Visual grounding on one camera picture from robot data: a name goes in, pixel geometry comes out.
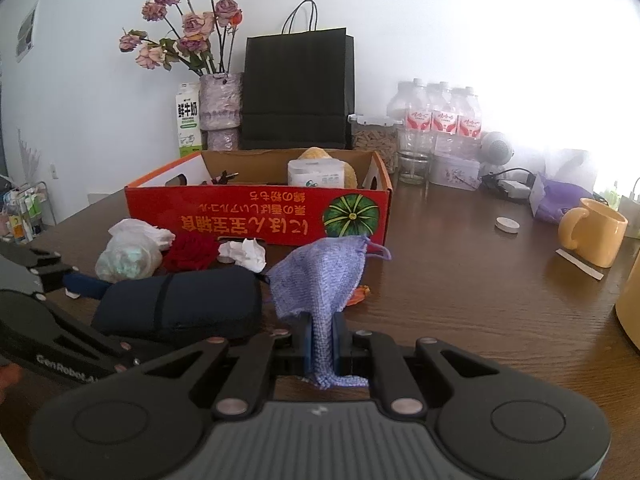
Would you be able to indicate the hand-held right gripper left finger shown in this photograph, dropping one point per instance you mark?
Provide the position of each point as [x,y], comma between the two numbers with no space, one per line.
[297,355]

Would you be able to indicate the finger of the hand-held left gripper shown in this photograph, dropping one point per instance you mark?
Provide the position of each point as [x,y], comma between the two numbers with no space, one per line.
[87,285]
[100,335]

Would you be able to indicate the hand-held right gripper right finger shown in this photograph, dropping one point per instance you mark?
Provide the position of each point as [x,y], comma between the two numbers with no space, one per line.
[350,355]

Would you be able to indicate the white plastic bag wad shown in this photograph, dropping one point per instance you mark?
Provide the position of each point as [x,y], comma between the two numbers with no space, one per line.
[125,260]

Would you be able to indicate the purple fabric pouch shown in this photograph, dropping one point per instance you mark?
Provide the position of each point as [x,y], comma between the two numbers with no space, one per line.
[320,270]

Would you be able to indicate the black zip case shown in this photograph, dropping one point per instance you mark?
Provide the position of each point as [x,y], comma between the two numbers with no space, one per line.
[200,300]

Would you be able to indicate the red fabric rose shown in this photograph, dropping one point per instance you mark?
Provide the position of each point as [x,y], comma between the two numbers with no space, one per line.
[192,255]

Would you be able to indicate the red cardboard box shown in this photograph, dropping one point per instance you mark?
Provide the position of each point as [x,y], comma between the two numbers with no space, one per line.
[250,215]

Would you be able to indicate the cotton swab box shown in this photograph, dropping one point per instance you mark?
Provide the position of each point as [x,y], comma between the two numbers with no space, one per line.
[315,175]

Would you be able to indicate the white and yellow plush toy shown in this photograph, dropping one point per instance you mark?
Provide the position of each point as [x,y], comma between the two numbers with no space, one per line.
[320,154]

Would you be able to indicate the brown wooden desktop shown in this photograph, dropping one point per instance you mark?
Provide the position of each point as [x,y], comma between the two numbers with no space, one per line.
[475,285]

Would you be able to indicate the person's left hand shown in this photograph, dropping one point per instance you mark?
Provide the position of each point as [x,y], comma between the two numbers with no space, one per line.
[9,377]

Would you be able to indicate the small orange scrap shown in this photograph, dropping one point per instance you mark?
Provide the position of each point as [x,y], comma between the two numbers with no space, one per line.
[360,294]

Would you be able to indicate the metal storage rack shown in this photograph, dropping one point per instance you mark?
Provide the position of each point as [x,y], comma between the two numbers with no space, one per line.
[25,215]

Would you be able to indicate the white crumpled tissue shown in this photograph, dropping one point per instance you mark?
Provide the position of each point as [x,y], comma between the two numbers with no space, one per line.
[247,255]

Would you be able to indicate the milk carton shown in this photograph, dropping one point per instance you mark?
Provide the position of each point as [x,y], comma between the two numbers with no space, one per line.
[189,125]

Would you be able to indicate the clear glass cup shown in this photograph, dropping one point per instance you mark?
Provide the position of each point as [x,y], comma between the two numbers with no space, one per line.
[414,167]

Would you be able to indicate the small white round disc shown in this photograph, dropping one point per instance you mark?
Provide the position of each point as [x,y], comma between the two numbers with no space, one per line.
[507,225]

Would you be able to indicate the white printed tin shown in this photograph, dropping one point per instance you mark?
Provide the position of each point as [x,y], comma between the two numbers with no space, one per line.
[452,172]

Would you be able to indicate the clear snack container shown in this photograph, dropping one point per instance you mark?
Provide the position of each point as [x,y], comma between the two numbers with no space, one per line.
[375,140]

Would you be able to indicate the purple vase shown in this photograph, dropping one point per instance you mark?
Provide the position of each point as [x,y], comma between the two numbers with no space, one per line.
[220,105]

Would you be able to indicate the white power adapter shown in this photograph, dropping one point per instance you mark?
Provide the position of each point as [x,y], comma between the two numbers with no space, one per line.
[515,189]

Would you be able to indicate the water bottle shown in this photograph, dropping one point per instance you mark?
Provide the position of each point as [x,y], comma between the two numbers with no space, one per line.
[469,125]
[419,120]
[445,122]

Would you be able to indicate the white paper strip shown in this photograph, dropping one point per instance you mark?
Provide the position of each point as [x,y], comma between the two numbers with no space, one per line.
[580,264]

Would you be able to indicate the purple tissue box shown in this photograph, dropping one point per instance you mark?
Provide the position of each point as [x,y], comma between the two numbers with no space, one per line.
[555,200]

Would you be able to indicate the black paper bag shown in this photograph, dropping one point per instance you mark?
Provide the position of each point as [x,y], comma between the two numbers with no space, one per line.
[295,95]

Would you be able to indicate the yellow mug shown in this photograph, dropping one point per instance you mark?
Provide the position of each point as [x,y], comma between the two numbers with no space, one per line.
[600,232]

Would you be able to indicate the dried rose bouquet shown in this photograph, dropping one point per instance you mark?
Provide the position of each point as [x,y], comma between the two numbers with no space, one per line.
[197,25]

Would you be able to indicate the yellow thermos jug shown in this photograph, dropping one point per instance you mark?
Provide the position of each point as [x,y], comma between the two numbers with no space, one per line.
[631,305]

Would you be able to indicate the wall outlet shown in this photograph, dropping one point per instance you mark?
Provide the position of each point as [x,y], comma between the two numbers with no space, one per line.
[53,171]

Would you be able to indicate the wall panel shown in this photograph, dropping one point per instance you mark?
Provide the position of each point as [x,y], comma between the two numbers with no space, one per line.
[26,32]

